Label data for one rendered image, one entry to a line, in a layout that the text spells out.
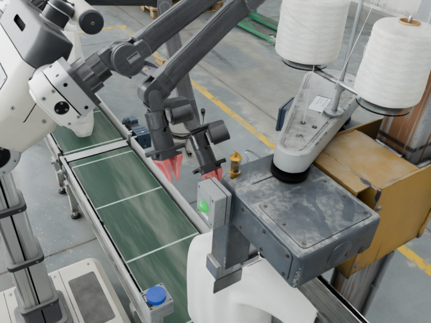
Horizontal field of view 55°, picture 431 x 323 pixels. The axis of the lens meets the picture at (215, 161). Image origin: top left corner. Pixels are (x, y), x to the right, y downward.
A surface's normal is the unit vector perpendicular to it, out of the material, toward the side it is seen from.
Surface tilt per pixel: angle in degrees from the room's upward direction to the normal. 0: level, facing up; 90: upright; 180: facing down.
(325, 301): 90
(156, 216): 0
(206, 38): 74
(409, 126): 90
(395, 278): 0
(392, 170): 0
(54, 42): 66
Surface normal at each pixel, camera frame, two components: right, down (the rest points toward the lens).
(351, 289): -0.84, 0.28
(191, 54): 0.38, 0.32
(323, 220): 0.05, -0.81
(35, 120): 0.53, 0.52
